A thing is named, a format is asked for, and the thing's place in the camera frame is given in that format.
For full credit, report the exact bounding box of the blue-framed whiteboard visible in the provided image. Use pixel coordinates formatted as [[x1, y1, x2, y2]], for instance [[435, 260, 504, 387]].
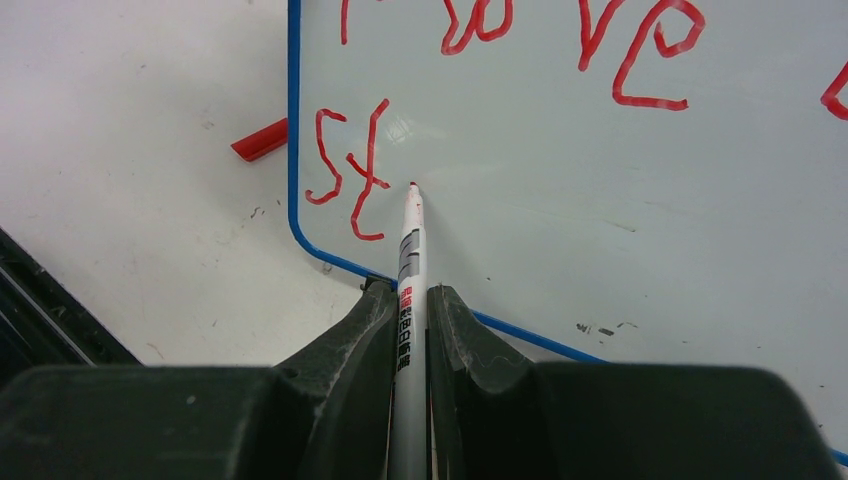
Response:
[[287, 1, 847, 463]]

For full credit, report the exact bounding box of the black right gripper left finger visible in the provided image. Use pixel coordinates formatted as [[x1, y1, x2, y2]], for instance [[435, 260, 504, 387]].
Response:
[[1, 282, 398, 479]]

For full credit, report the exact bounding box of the red whiteboard marker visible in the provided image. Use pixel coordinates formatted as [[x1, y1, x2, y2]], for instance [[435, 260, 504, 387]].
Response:
[[387, 182, 431, 479]]

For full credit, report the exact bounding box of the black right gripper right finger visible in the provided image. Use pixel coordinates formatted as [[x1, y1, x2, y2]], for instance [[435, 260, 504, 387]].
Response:
[[427, 286, 840, 479]]

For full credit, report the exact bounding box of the red marker cap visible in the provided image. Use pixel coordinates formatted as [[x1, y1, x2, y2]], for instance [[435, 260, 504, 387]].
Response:
[[230, 118, 289, 163]]

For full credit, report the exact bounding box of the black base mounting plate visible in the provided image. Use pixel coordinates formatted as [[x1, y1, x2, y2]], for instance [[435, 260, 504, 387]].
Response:
[[1, 231, 140, 386]]

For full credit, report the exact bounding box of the black whiteboard foot clip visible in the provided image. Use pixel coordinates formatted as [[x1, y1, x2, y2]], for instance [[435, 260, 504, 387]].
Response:
[[360, 274, 397, 292]]

